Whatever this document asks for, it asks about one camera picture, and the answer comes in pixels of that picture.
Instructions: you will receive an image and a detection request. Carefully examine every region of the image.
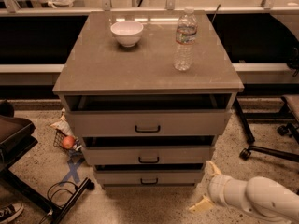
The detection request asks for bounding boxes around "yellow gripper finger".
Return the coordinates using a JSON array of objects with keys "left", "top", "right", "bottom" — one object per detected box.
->
[
  {"left": 189, "top": 195, "right": 215, "bottom": 213},
  {"left": 206, "top": 161, "right": 221, "bottom": 176}
]

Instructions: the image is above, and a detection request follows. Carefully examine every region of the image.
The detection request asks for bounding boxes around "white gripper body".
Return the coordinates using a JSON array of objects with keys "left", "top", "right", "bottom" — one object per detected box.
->
[{"left": 208, "top": 175, "right": 240, "bottom": 206}]

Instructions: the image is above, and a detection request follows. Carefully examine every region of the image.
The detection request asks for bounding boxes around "grey drawer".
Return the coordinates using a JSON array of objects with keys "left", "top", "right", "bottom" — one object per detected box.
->
[
  {"left": 82, "top": 136, "right": 215, "bottom": 165},
  {"left": 64, "top": 94, "right": 233, "bottom": 138},
  {"left": 94, "top": 163, "right": 204, "bottom": 187}
]

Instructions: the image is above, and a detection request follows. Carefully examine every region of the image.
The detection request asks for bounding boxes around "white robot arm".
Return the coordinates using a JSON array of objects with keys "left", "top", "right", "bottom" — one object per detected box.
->
[{"left": 189, "top": 161, "right": 299, "bottom": 224}]

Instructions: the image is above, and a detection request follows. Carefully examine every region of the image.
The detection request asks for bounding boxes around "grey drawer cabinet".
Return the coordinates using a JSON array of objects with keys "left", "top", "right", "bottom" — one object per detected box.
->
[{"left": 51, "top": 10, "right": 245, "bottom": 189}]

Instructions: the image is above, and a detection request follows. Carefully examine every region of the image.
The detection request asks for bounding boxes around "black office chair base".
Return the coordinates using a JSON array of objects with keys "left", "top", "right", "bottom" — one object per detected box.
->
[{"left": 233, "top": 94, "right": 299, "bottom": 165}]

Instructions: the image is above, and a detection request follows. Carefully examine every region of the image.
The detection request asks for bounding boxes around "clear plastic water bottle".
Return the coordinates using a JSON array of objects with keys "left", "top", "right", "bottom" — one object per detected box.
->
[{"left": 174, "top": 7, "right": 198, "bottom": 71}]

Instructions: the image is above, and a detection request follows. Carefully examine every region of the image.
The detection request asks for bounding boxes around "red apple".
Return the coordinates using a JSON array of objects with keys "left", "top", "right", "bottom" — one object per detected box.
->
[{"left": 62, "top": 136, "right": 75, "bottom": 149}]

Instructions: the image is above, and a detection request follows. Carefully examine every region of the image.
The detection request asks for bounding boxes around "snack bag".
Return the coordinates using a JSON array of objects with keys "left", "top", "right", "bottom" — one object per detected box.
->
[{"left": 51, "top": 109, "right": 73, "bottom": 136}]

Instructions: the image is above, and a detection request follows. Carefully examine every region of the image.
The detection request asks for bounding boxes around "white ceramic bowl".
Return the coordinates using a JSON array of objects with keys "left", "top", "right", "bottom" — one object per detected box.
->
[{"left": 110, "top": 21, "right": 144, "bottom": 48}]

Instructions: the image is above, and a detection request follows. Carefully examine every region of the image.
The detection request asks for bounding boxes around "black and white sneaker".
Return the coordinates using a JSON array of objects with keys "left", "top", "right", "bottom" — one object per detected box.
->
[{"left": 0, "top": 203, "right": 24, "bottom": 224}]

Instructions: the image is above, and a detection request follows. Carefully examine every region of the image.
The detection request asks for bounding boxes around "black chair on left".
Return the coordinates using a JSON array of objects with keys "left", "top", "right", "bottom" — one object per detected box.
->
[{"left": 0, "top": 100, "right": 94, "bottom": 224}]

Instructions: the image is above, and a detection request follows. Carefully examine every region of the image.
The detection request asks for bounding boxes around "metal railing shelf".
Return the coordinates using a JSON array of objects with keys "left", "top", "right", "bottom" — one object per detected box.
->
[{"left": 0, "top": 0, "right": 299, "bottom": 17}]

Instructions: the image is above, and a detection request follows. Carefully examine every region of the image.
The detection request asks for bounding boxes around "black wire basket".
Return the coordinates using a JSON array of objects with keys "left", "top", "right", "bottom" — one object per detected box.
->
[{"left": 53, "top": 130, "right": 82, "bottom": 157}]

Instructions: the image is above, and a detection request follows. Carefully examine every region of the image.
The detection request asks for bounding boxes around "black cable on floor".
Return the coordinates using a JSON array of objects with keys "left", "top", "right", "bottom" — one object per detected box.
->
[{"left": 37, "top": 180, "right": 80, "bottom": 224}]

